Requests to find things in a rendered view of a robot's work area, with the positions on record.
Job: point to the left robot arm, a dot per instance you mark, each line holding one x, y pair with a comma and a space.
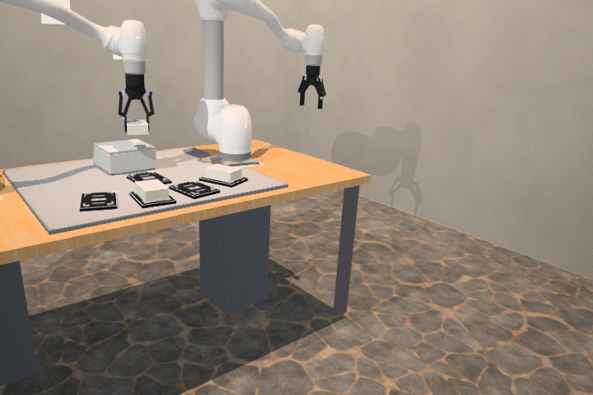
230, 125

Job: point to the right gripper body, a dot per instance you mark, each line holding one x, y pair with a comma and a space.
134, 83

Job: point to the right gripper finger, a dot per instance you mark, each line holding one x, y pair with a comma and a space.
149, 114
123, 115

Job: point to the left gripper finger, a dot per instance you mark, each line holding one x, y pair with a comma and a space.
319, 86
303, 87

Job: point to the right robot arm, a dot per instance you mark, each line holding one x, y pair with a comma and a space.
129, 41

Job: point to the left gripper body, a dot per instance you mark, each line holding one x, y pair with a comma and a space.
312, 72

